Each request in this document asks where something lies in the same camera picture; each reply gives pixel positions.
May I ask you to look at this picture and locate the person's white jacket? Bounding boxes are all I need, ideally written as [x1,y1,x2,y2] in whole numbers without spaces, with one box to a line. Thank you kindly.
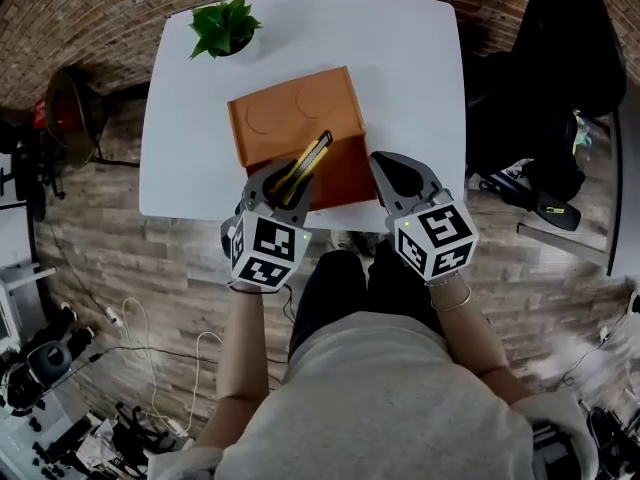
[148,391,602,480]

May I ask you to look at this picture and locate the person's right forearm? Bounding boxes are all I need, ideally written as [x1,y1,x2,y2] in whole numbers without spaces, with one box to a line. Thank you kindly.
[428,271,535,412]

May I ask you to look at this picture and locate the orange cardboard box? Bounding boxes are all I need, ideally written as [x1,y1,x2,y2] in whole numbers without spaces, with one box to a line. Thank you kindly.
[227,65,379,213]

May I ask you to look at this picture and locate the person's gray shirt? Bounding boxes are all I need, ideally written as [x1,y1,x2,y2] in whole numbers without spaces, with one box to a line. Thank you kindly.
[214,310,537,480]

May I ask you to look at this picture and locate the black office chair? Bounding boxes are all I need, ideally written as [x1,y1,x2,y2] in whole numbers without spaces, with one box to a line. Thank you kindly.
[0,116,67,225]

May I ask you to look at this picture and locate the black bag with yellow label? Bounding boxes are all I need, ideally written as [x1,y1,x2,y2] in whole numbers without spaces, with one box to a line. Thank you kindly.
[533,189,584,233]

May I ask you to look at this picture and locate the black cable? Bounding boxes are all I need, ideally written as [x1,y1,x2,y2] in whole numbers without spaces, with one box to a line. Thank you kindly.
[63,344,222,370]

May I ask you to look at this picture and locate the pale green lidded cup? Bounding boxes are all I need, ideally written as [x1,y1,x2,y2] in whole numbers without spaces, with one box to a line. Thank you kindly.
[571,111,595,150]

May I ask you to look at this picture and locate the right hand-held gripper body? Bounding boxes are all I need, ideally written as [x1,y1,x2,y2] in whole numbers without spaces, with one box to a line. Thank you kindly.
[384,190,480,284]

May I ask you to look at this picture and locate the yellow black utility knife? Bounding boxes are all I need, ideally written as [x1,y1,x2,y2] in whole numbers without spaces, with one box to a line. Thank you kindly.
[269,129,335,207]

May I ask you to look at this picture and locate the person's right shoe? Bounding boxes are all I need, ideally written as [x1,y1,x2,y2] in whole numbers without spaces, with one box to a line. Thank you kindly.
[352,231,388,260]

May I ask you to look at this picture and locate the person's black trousers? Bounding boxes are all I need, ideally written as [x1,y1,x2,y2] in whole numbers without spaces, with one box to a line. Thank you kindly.
[288,240,447,365]

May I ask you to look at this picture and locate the white cable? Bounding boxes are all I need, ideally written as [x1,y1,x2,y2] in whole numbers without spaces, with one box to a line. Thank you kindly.
[121,296,225,435]

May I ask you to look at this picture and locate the brown and red chair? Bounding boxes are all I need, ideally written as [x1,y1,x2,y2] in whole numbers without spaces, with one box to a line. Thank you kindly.
[33,64,142,170]

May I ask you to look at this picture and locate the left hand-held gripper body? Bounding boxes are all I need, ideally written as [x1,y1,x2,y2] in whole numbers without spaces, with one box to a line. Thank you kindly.
[221,210,314,288]

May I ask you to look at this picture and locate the thin gold bracelet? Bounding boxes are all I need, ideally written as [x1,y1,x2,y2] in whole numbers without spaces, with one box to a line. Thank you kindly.
[429,281,474,315]

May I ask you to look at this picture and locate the white square table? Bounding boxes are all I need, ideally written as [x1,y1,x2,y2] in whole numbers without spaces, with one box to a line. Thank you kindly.
[138,0,469,234]

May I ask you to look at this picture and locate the green potted plant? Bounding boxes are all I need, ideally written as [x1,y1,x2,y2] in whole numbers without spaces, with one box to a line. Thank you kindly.
[188,0,263,61]

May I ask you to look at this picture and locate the black swivel chair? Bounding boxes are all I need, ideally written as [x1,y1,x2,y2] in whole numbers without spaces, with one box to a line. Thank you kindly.
[464,47,587,235]

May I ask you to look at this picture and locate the small white side table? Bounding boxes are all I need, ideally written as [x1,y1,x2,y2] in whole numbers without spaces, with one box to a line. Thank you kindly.
[0,261,57,342]

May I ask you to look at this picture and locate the person's left forearm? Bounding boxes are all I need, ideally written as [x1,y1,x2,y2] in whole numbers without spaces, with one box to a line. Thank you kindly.
[192,283,296,452]

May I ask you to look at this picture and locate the black wrist hair tie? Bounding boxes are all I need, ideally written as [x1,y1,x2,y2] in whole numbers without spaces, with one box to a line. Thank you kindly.
[226,279,282,297]

